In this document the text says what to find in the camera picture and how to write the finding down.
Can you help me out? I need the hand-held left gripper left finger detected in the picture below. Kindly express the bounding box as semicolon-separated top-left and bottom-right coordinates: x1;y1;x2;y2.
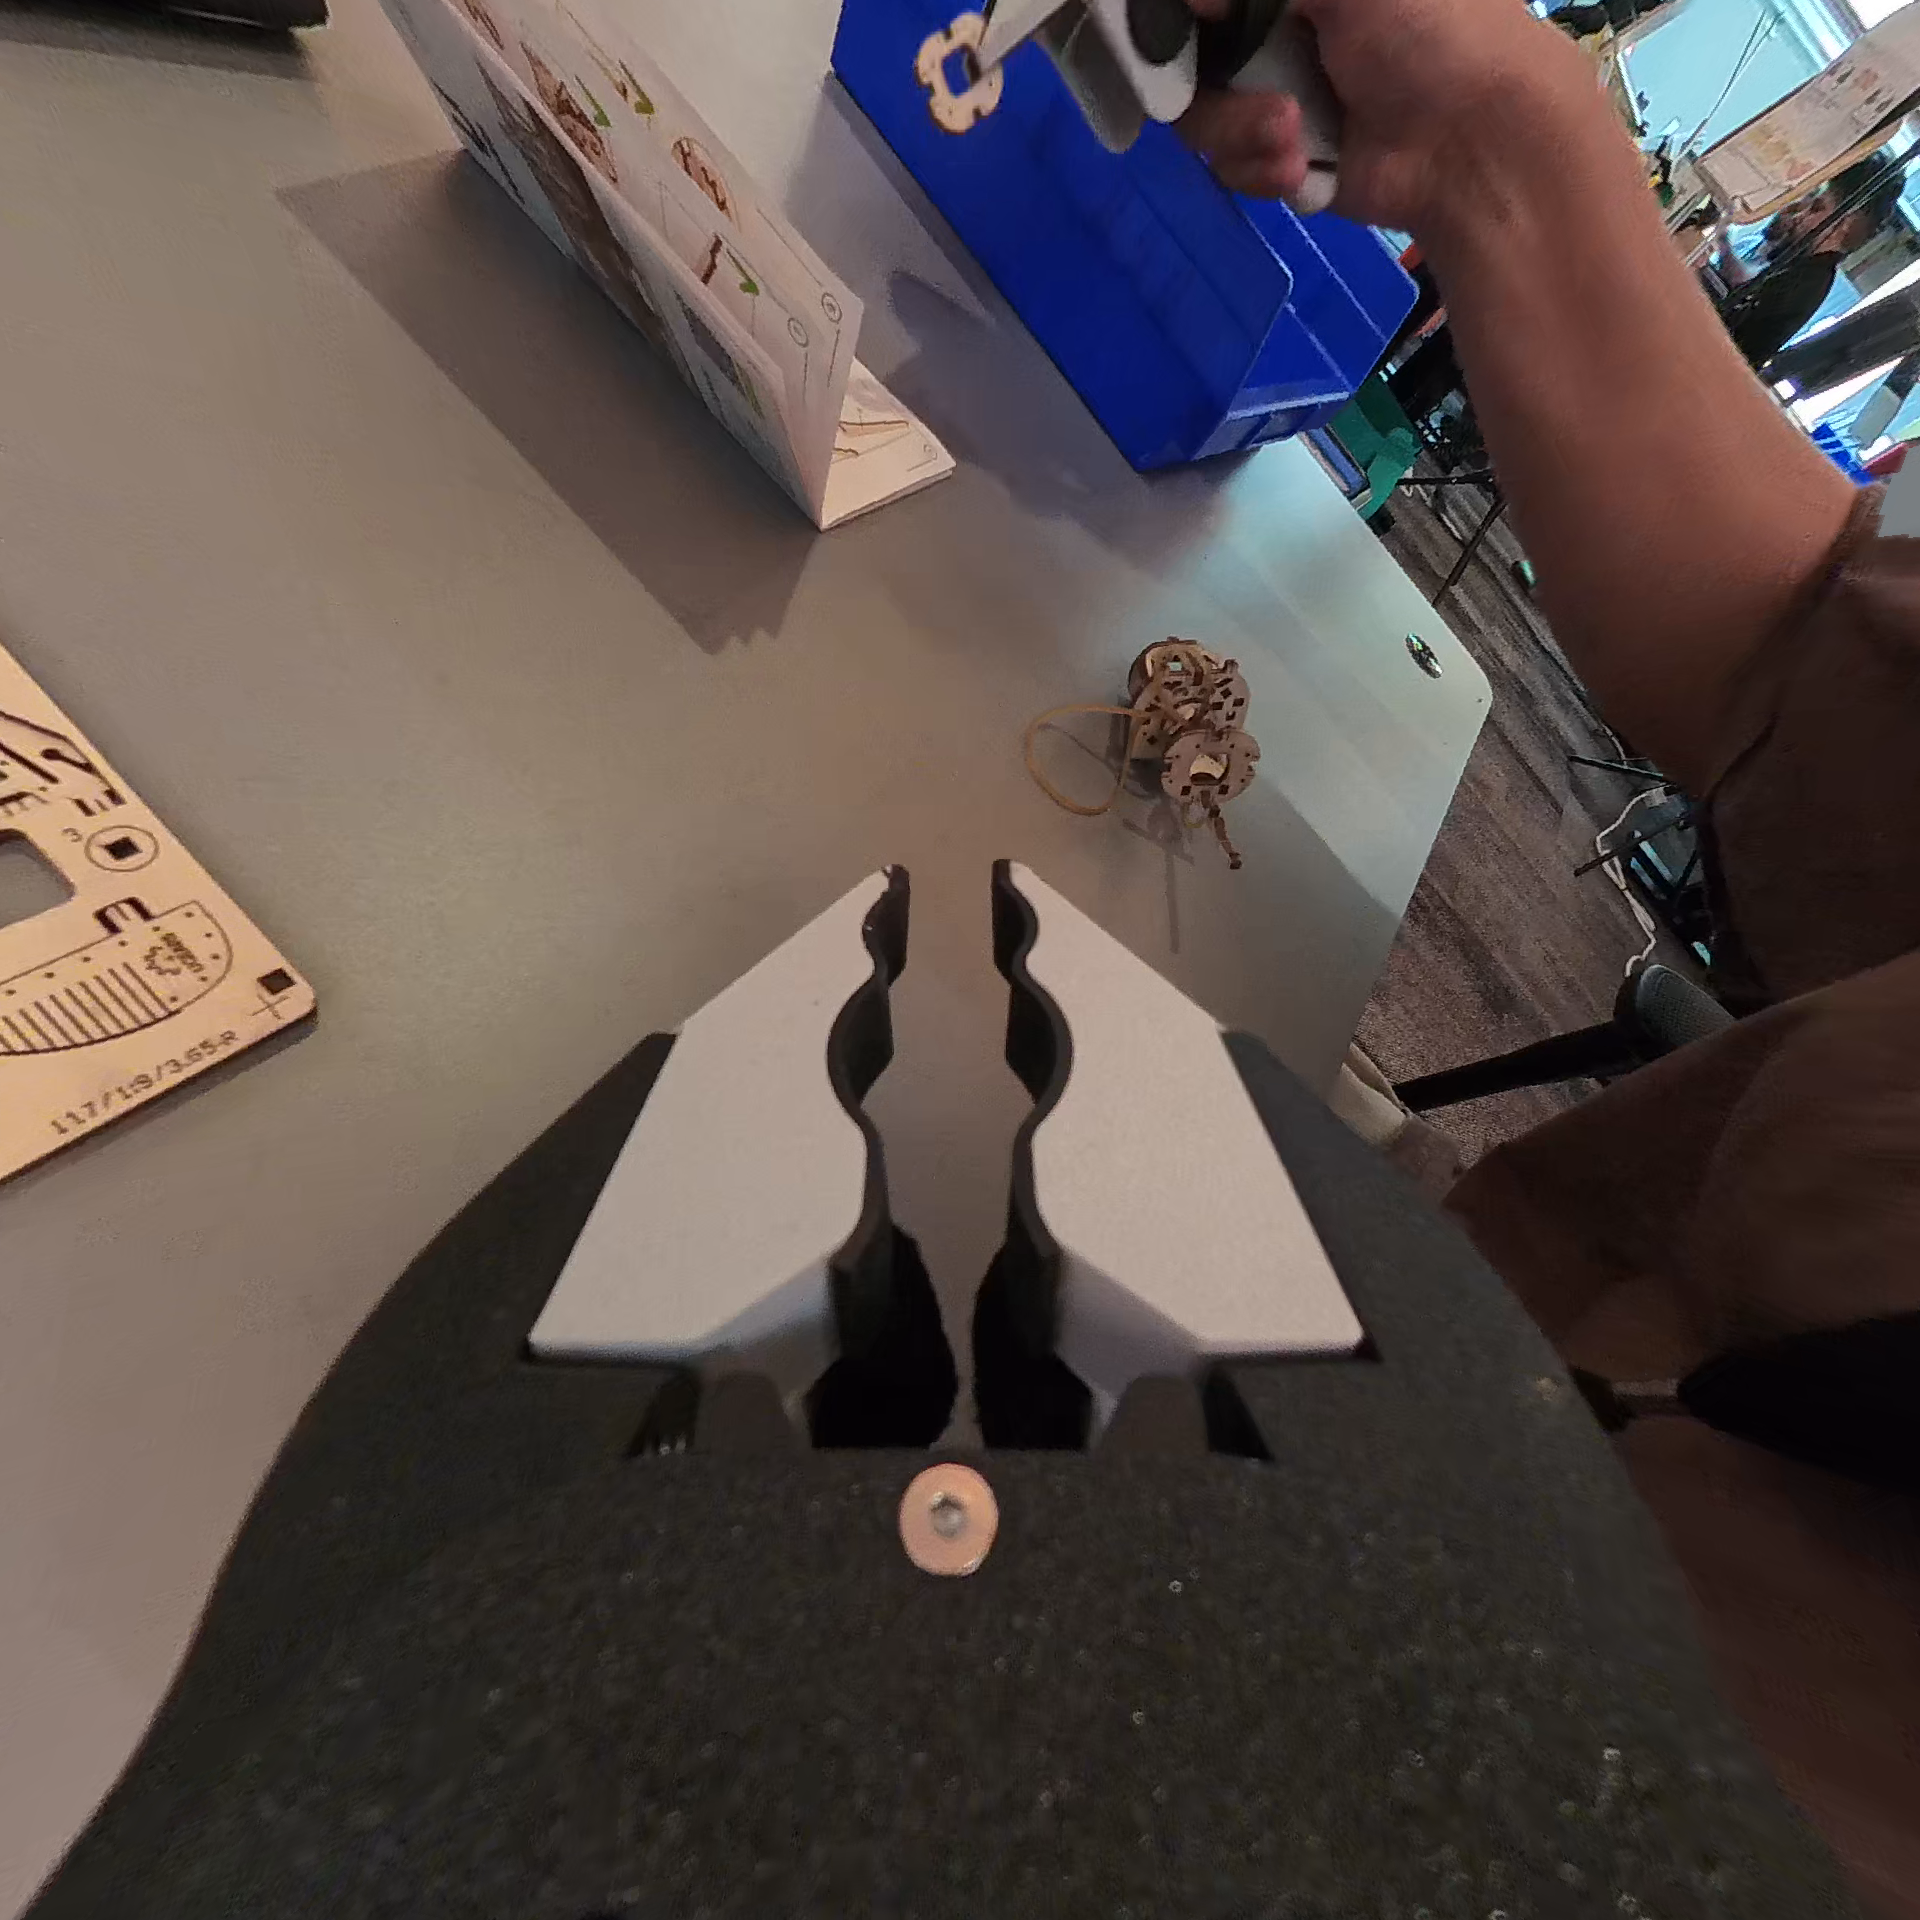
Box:
530;867;964;1413

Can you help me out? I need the wooden model assembly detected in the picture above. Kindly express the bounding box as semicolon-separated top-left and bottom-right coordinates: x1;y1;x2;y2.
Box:
1118;638;1261;874

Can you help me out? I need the small wooden gear part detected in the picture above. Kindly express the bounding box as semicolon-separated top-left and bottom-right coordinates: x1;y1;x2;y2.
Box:
918;17;1006;138

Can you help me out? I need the tan rubber band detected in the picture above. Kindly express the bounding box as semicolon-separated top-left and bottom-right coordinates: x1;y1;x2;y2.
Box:
1023;707;1161;820

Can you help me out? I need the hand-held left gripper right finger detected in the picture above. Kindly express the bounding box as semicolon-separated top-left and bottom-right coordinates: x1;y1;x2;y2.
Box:
971;860;1367;1425

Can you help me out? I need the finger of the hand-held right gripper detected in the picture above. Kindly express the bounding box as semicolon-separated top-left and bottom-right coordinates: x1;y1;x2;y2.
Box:
967;0;1090;75

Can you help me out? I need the green plastic bin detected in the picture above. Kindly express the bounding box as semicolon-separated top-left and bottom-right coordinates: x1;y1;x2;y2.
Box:
1320;375;1424;524

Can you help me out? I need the laser-cut wooden part sheet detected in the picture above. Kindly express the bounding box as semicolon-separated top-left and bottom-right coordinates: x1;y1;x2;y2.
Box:
0;647;318;1187

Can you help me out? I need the model instruction booklet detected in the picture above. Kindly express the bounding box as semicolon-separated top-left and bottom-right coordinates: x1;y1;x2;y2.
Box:
376;0;957;531

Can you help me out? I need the black strap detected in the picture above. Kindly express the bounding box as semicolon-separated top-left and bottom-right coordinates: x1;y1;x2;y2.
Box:
1571;1321;1920;1493

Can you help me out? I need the blue plastic bin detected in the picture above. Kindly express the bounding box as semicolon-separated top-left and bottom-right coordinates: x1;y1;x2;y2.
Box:
828;0;1424;475

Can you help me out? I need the person's right hand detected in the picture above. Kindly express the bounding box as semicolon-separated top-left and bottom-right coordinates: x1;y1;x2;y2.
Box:
1178;0;1601;243

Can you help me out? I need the person's right forearm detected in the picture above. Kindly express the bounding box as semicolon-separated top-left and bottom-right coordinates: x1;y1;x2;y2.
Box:
1403;84;1896;804

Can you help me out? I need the white wall poster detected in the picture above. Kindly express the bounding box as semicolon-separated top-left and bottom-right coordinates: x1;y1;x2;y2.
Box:
1691;0;1920;225

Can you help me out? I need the dark flat object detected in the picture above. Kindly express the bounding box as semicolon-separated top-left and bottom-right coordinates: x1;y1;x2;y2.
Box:
0;0;331;33

